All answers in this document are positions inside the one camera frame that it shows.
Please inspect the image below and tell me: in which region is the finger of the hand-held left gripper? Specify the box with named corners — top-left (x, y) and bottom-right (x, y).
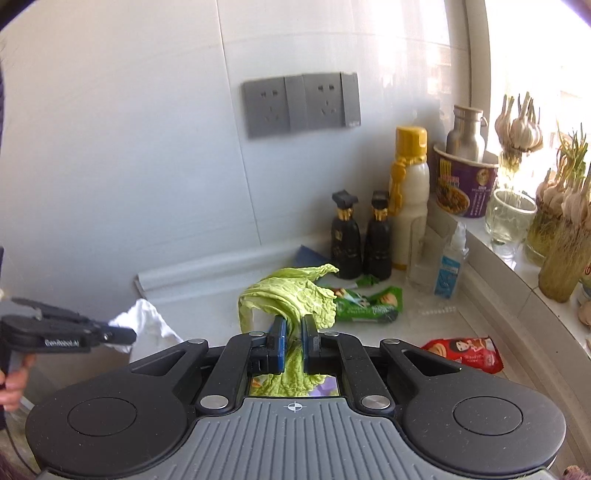
top-left (11, 298), bottom-right (96, 328)
top-left (91, 324), bottom-right (138, 348)

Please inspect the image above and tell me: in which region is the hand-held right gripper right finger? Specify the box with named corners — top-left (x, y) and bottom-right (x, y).
top-left (301, 314), bottom-right (462, 413)

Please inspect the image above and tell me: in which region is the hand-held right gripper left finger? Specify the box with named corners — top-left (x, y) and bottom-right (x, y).
top-left (130, 316), bottom-right (289, 414)

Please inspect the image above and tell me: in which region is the white tissue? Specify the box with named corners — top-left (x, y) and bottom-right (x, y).
top-left (111, 298), bottom-right (184, 355)

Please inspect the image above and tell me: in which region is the napa cabbage leaf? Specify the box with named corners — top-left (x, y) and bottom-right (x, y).
top-left (238, 263), bottom-right (341, 398)

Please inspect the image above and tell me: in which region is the green snack packet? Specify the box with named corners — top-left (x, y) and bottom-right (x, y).
top-left (332, 285), bottom-right (404, 325)

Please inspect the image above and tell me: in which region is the blue snack packet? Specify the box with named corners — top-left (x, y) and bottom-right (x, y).
top-left (295, 244), bottom-right (336, 274)

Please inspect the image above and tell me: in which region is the red snack packet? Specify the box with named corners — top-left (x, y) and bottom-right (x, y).
top-left (420, 335), bottom-right (505, 375)

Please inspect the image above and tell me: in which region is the person's left hand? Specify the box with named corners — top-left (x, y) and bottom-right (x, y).
top-left (0, 355), bottom-right (36, 412)

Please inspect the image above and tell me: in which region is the small green wrapper scrap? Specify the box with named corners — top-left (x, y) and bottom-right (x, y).
top-left (355, 274), bottom-right (391, 291)

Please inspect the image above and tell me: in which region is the dark bottle gold collar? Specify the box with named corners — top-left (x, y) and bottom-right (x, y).
top-left (330, 189), bottom-right (362, 280)
top-left (364, 190), bottom-right (394, 280)

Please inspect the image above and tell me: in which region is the white beaded strip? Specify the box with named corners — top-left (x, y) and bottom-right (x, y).
top-left (417, 304), bottom-right (459, 318)

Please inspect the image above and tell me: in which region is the clear plastic container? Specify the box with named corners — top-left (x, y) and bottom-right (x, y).
top-left (406, 215), bottom-right (455, 294)

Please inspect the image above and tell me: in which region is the small clear blue-label bottle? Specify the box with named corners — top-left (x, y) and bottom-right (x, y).
top-left (434, 222), bottom-right (471, 300)

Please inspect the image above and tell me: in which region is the white bottle yellow cap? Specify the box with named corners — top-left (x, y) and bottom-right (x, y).
top-left (388, 126), bottom-right (430, 271)

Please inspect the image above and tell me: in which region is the purple instant noodle cup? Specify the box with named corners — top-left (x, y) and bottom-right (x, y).
top-left (433, 143), bottom-right (501, 219)

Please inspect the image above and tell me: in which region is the glass cup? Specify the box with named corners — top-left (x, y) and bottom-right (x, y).
top-left (484, 188), bottom-right (539, 267)

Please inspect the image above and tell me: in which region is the stainless steel flask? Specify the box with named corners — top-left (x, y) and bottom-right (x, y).
top-left (445, 104), bottom-right (488, 163)

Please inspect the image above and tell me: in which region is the sprouting garlic bunch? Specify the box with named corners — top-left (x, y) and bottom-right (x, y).
top-left (494, 92), bottom-right (546, 186)
top-left (525, 121), bottom-right (591, 304)

